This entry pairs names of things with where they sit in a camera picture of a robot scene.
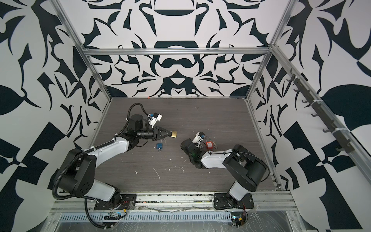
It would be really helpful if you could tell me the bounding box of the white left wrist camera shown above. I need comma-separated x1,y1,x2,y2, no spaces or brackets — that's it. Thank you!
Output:
148,113,162,128

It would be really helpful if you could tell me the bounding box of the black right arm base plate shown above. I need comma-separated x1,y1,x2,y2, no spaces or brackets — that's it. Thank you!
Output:
214,193,255,210

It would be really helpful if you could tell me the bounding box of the blue padlock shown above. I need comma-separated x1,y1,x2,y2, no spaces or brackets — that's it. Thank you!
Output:
156,139,166,152

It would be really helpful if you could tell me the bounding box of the left circuit board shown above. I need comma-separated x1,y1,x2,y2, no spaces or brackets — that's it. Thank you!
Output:
104,211,127,220

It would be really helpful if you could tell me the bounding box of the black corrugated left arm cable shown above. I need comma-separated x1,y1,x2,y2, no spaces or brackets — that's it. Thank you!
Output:
52,102,146,230

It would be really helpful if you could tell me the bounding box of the aluminium frame corner post left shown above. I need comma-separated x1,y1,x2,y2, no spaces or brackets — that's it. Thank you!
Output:
50,0,112,102

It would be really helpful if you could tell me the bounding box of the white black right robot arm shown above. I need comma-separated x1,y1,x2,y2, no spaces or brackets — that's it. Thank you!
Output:
180,139,269,202

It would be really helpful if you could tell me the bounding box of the circuit board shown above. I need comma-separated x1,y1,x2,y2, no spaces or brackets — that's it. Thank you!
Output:
104,211,127,220
231,211,249,228

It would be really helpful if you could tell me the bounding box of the aluminium frame horizontal bar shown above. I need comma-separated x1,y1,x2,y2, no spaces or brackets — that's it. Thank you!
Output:
83,47,269,56

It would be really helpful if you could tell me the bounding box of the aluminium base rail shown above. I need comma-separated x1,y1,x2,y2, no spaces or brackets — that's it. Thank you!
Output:
51,191,298,212

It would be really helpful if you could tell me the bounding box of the right circuit board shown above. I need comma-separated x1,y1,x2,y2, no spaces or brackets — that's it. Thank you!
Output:
231,211,249,228

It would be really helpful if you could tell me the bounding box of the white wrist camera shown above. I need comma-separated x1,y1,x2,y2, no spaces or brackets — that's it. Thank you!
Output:
192,132,206,144
148,113,162,128

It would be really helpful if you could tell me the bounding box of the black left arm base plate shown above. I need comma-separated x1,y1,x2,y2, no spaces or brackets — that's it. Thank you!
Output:
94,194,137,211

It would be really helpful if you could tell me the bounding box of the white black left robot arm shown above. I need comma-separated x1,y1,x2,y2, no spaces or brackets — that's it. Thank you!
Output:
52,114,177,207

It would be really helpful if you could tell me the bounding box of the aluminium frame corner post right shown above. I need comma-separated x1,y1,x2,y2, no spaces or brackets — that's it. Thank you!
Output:
245,0,298,102

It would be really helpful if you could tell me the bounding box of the red padlock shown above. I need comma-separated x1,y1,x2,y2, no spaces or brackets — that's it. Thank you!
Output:
205,136,215,150

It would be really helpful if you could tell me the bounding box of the aluminium frame corner post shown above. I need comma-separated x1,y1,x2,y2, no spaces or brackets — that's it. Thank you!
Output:
50,0,112,102
245,0,298,102

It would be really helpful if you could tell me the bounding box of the white slotted cable duct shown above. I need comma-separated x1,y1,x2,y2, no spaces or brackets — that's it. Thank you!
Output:
59,211,232,223

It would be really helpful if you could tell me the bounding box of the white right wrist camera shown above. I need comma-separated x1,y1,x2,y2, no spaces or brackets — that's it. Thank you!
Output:
192,132,206,144

